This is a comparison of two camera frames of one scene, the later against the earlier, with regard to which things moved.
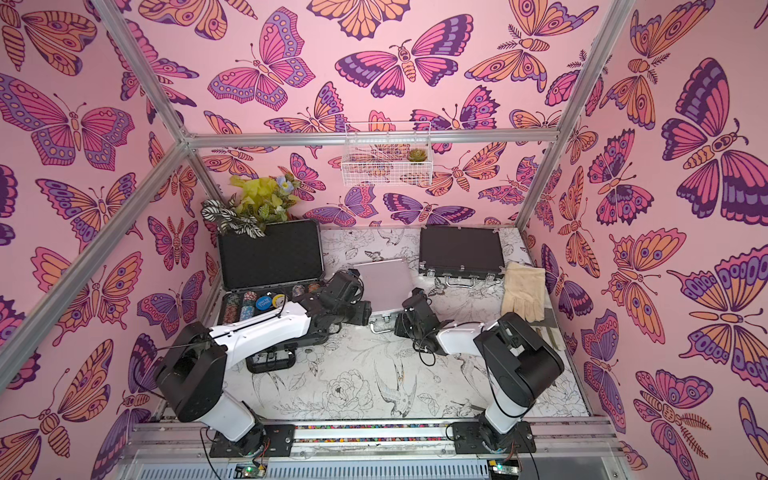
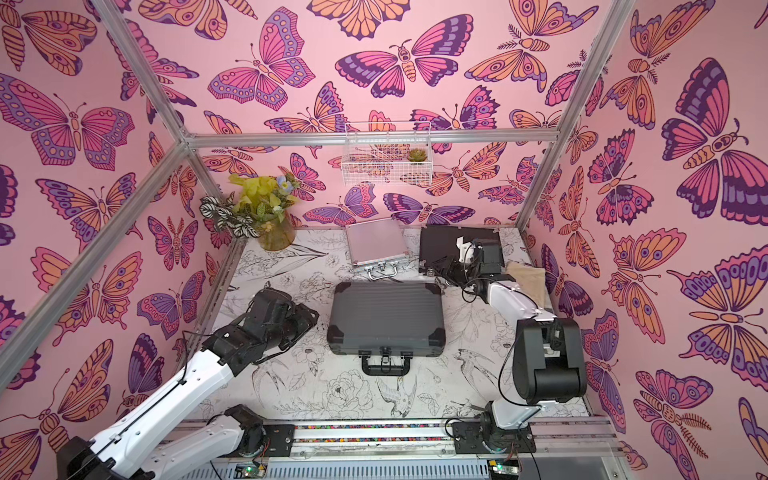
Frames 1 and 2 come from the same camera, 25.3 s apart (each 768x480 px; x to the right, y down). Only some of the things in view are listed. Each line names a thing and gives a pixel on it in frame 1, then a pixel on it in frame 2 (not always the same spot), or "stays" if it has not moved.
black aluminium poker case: (461, 254) stays
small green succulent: (417, 155) stays
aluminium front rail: (179, 450) stays
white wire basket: (375, 154) stays
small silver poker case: (388, 287) → (377, 246)
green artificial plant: (266, 199) stays
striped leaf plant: (228, 219) stays
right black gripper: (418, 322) → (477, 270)
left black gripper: (364, 311) → (305, 319)
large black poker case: (260, 275) → (386, 324)
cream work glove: (524, 291) stays
